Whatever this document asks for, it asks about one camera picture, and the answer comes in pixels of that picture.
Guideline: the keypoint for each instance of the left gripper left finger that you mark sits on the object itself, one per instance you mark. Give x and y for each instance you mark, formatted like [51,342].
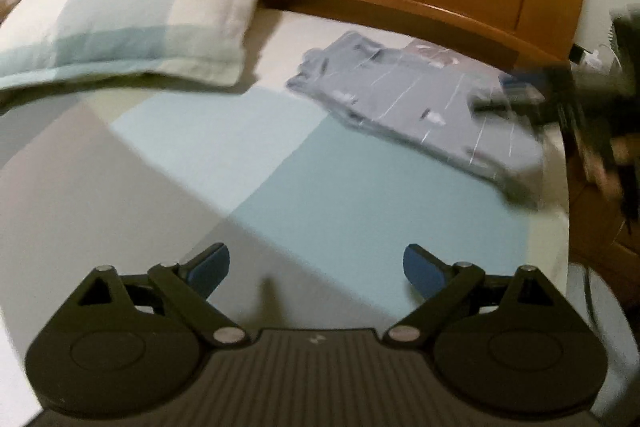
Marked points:
[123,344]

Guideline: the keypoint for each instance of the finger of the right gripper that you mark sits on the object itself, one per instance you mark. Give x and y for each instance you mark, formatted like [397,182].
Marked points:
[524,81]
[500,105]

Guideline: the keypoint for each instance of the grey patterned pyjama trousers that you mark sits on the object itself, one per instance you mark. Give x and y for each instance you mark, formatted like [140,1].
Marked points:
[425,101]

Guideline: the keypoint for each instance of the patchwork pastel bed sheet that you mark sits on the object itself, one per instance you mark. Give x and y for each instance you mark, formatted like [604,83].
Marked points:
[316,214]

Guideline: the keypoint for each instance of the checked pastel pillow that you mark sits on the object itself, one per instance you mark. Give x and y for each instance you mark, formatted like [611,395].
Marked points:
[80,41]

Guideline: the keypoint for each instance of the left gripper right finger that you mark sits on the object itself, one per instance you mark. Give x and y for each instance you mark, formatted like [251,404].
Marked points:
[509,345]

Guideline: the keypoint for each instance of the person's right hand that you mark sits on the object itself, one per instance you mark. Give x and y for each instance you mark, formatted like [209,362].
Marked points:
[625,150]

